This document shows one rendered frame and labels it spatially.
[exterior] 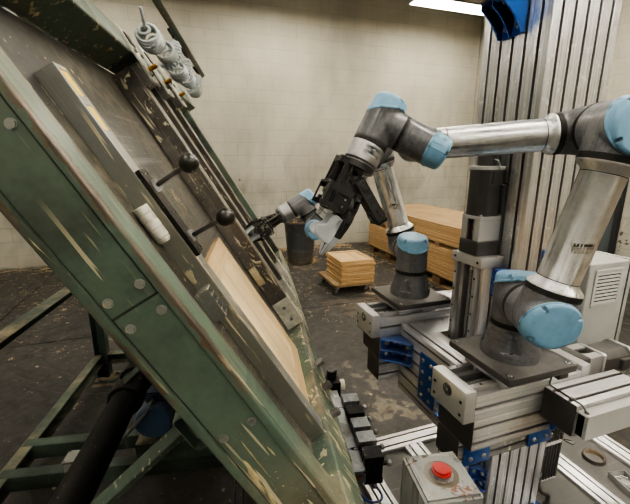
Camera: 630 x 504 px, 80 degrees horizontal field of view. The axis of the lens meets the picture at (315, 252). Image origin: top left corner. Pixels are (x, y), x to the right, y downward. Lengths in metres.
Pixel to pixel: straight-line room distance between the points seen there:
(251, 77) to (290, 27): 0.99
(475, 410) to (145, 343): 0.81
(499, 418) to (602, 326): 0.59
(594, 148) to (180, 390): 0.88
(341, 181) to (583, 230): 0.50
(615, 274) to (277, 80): 5.74
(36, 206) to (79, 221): 0.05
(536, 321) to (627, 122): 0.41
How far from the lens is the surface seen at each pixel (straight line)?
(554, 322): 0.95
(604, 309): 1.59
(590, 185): 0.95
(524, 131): 1.02
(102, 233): 0.58
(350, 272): 4.38
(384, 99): 0.84
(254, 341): 0.87
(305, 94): 6.70
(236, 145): 6.37
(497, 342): 1.12
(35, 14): 1.07
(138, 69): 1.47
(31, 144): 0.60
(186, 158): 0.74
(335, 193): 0.80
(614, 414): 1.26
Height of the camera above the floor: 1.55
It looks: 14 degrees down
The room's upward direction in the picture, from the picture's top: straight up
